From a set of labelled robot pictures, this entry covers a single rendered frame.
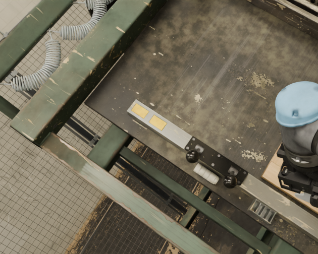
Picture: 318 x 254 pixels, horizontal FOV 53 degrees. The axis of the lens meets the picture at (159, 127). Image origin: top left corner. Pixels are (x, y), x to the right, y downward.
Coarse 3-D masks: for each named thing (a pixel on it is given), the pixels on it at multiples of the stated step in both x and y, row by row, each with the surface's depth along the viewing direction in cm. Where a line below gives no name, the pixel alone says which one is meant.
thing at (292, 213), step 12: (144, 120) 102; (168, 120) 102; (156, 132) 103; (168, 132) 101; (180, 132) 101; (180, 144) 100; (252, 180) 96; (252, 192) 95; (264, 192) 95; (276, 192) 95; (264, 204) 95; (276, 204) 94; (288, 204) 94; (288, 216) 93; (300, 216) 93; (312, 216) 93; (300, 228) 93; (312, 228) 92
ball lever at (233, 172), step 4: (232, 168) 95; (232, 172) 93; (236, 172) 95; (228, 176) 85; (232, 176) 85; (224, 180) 85; (228, 180) 85; (232, 180) 84; (236, 180) 85; (224, 184) 86; (228, 184) 85; (232, 184) 84; (236, 184) 85
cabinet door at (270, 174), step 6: (276, 156) 100; (270, 162) 100; (276, 162) 100; (282, 162) 100; (270, 168) 99; (276, 168) 99; (264, 174) 99; (270, 174) 99; (276, 174) 99; (270, 180) 98; (276, 180) 98; (282, 180) 98; (276, 186) 99; (288, 192) 97; (294, 192) 97; (294, 198) 97; (306, 204) 96; (312, 210) 97
